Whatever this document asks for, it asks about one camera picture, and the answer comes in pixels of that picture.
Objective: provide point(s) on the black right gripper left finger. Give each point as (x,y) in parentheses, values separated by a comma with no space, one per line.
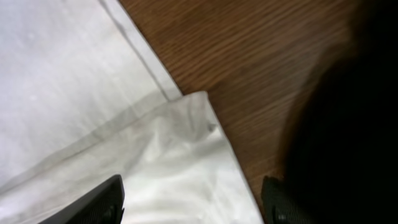
(101,205)

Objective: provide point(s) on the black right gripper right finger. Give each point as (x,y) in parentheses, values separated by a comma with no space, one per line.
(279,207)

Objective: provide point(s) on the white printed t-shirt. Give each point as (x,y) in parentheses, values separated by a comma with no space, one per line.
(83,98)

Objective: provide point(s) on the black garment right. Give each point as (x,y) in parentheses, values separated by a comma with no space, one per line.
(341,164)

